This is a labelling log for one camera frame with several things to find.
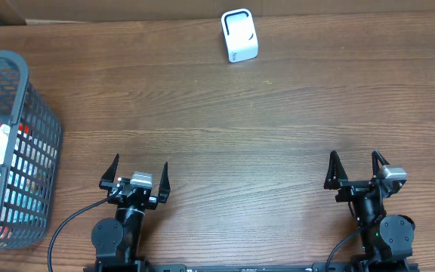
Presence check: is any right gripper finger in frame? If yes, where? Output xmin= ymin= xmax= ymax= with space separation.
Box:
xmin=323 ymin=150 xmax=348 ymax=190
xmin=372 ymin=149 xmax=389 ymax=176

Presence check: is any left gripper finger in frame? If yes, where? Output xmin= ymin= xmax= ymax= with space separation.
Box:
xmin=158 ymin=162 xmax=171 ymax=203
xmin=101 ymin=153 xmax=119 ymax=181

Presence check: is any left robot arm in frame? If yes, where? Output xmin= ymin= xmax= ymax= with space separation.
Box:
xmin=91 ymin=155 xmax=171 ymax=272

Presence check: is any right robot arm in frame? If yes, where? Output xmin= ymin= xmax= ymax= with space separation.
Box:
xmin=323 ymin=150 xmax=419 ymax=271

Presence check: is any white barcode scanner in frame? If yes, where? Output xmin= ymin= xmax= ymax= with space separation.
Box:
xmin=221 ymin=8 xmax=259 ymax=63

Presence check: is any grey plastic mesh basket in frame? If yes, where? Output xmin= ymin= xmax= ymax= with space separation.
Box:
xmin=0 ymin=51 xmax=63 ymax=249

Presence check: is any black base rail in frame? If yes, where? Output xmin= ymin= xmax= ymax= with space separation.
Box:
xmin=83 ymin=262 xmax=421 ymax=272

